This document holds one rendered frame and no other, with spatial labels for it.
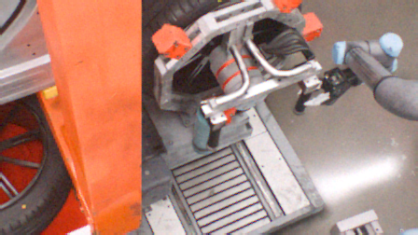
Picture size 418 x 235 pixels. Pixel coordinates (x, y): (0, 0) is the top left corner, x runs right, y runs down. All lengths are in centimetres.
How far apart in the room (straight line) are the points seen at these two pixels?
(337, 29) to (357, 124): 56
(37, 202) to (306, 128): 137
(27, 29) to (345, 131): 171
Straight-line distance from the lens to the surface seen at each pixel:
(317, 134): 315
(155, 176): 251
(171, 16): 201
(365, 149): 318
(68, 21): 115
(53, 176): 243
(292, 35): 210
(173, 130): 280
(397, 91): 189
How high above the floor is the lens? 272
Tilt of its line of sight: 60 degrees down
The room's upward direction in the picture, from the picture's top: 7 degrees clockwise
